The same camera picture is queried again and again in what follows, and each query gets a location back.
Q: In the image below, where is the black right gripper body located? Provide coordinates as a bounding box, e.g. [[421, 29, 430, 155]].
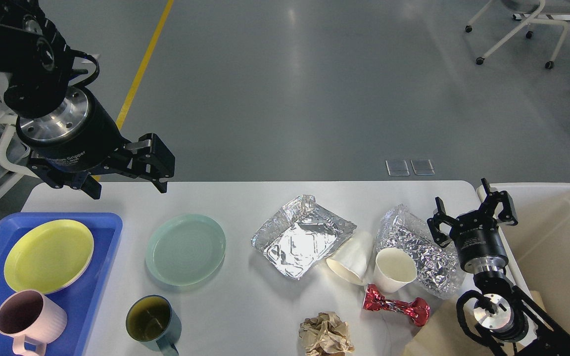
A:
[[451, 212, 509, 273]]

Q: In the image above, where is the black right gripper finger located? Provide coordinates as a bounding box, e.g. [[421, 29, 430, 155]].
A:
[[427, 197, 462, 248], [478, 178, 519, 226]]

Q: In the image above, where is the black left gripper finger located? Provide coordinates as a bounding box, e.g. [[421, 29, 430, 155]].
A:
[[27, 158, 102, 200], [109, 133, 176, 193]]

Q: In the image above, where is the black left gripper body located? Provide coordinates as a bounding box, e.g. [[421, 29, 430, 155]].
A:
[[16, 87, 129, 172]]

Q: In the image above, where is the light green plate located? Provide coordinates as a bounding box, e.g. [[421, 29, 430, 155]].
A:
[[145, 214, 227, 288]]

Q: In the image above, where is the dark green mug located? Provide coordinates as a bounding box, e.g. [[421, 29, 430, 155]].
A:
[[125, 295, 183, 356]]

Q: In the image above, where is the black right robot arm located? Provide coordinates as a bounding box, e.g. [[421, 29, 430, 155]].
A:
[[427, 178, 570, 356]]

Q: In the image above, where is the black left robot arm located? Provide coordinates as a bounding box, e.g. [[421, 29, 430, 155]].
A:
[[0, 0, 176, 200]]

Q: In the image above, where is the crumpled aluminium foil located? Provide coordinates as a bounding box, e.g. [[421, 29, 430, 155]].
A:
[[374, 204, 466, 300]]

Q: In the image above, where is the beige plastic bin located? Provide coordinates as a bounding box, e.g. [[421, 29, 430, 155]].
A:
[[491, 182, 570, 334]]

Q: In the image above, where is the upright white paper cup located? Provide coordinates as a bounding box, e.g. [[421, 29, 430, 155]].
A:
[[373, 248, 418, 293]]

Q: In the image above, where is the yellow plate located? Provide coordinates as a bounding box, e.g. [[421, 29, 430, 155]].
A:
[[3, 219, 95, 295]]

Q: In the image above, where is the red foil wrapper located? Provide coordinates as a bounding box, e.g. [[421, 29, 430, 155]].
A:
[[362, 283, 430, 327]]

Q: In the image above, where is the lying white paper cup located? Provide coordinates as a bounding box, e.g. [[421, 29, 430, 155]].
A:
[[326, 231, 374, 286]]

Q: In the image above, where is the brown paper bag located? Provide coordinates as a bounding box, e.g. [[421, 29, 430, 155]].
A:
[[402, 291, 548, 356]]

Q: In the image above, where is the blue plastic tray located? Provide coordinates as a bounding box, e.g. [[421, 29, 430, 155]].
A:
[[0, 212, 122, 356]]

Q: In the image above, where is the flat aluminium foil tray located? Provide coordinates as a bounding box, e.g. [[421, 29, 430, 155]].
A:
[[251, 194, 357, 281]]

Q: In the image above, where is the crumpled brown paper ball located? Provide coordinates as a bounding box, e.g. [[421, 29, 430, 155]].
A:
[[298, 311, 355, 356]]

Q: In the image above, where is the white chair base bar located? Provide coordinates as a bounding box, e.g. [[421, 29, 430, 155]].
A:
[[513, 13, 570, 22]]

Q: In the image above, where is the white wheeled chair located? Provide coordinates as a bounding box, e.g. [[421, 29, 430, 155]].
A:
[[475, 0, 570, 70]]

